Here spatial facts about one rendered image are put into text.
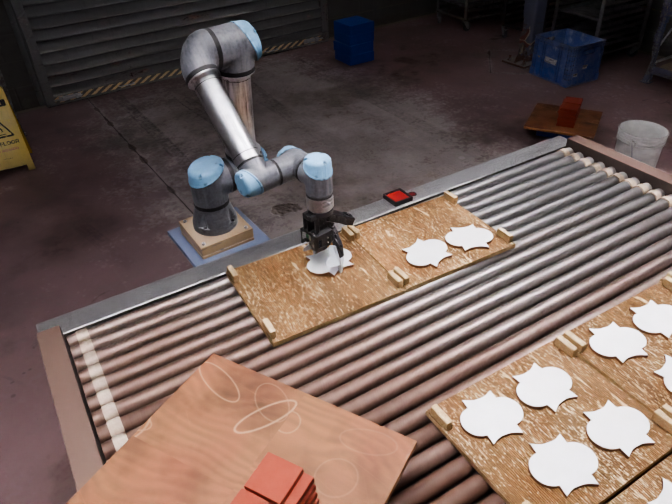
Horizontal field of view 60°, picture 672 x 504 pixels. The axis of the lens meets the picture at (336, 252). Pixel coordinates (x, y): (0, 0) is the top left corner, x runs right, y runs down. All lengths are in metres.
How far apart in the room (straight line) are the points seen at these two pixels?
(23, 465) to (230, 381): 1.56
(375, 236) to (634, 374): 0.83
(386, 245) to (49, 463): 1.63
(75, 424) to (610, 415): 1.17
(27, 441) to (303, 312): 1.57
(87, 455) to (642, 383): 1.24
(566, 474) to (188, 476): 0.73
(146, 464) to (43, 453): 1.55
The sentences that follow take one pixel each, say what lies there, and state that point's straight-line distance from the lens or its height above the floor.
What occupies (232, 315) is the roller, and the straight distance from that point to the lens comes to 1.63.
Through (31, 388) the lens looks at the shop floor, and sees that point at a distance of 3.01.
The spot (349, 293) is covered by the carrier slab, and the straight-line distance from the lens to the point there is 1.63.
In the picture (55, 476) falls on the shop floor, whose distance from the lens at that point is 2.64.
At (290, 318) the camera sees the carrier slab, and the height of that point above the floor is 0.94.
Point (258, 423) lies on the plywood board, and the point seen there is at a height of 1.04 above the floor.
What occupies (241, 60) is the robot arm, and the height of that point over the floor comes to 1.47.
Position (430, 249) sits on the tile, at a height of 0.95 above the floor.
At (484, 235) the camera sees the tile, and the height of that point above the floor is 0.95.
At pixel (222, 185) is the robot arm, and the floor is 1.09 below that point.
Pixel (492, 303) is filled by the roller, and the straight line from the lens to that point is 1.66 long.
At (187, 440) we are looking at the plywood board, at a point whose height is 1.04.
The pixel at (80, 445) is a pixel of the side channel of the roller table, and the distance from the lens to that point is 1.41.
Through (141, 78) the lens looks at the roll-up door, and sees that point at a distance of 6.26.
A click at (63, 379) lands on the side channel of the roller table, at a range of 1.56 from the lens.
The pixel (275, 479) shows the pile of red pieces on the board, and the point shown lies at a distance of 0.97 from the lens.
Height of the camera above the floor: 1.99
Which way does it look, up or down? 36 degrees down
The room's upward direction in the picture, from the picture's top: 3 degrees counter-clockwise
